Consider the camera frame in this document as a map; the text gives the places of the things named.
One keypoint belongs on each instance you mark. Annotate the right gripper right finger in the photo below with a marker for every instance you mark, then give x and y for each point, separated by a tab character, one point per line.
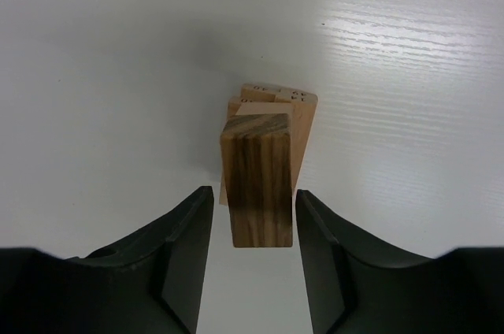
359	283

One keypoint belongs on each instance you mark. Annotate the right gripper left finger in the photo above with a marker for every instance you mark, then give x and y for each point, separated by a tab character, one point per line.
150	281

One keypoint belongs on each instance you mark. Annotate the dark grained wood block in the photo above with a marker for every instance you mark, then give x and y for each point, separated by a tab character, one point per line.
256	157

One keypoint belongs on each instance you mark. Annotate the long light wood block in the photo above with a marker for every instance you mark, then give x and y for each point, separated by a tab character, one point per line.
234	104

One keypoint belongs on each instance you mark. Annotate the long pale wood block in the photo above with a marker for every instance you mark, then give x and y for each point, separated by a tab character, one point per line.
259	92

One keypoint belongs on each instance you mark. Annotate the numbered wood cube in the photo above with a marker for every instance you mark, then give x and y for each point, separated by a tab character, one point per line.
255	108

